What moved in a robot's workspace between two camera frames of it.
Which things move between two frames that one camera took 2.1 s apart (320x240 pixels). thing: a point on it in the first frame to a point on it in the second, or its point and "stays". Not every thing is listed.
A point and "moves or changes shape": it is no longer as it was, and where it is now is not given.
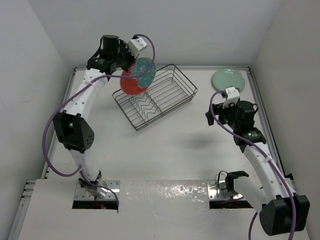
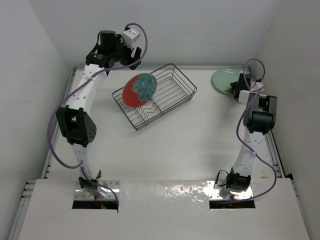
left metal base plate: (81, 194) stays
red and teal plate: (134, 86) moves or changes shape
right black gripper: (218, 107) to (234, 86)
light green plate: (223, 78) stays
